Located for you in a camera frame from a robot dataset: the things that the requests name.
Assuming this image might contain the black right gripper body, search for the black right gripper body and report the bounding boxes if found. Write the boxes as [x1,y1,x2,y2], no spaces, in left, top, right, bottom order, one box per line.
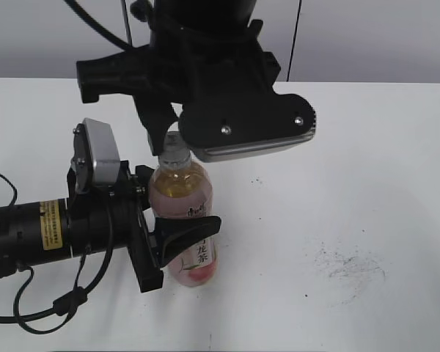
[76,18,281,110]

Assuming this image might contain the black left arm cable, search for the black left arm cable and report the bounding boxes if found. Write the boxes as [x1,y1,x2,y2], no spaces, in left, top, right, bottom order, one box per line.
[0,169,113,335]

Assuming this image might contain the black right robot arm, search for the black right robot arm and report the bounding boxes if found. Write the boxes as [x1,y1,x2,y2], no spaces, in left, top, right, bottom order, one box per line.
[70,1,281,159]

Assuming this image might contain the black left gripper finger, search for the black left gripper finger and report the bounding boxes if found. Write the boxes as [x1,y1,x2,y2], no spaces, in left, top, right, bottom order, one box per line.
[134,165,155,209]
[154,216,221,268]

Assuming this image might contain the white bottle cap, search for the white bottle cap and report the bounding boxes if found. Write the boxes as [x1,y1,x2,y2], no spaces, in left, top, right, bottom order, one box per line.
[158,131,191,164]

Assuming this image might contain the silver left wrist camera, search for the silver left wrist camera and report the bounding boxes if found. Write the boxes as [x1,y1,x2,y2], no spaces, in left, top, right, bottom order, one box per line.
[70,118,120,194]

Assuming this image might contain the oolong tea bottle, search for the oolong tea bottle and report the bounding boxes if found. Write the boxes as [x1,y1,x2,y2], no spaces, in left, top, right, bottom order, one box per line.
[147,157,221,289]

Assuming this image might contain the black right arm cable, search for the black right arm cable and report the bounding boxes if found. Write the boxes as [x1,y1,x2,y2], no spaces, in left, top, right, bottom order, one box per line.
[64,0,151,51]

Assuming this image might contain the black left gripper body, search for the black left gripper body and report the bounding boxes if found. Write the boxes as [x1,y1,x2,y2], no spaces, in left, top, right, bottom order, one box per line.
[66,161,164,293]

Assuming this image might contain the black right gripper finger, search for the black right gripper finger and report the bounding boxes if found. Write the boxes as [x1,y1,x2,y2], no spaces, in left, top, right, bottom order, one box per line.
[133,94,178,156]

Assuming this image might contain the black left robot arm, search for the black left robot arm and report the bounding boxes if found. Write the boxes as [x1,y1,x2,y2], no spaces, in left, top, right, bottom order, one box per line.
[0,161,221,293]

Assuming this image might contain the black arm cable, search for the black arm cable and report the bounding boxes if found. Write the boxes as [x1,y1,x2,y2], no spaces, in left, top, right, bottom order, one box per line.
[64,0,151,51]
[0,169,113,335]

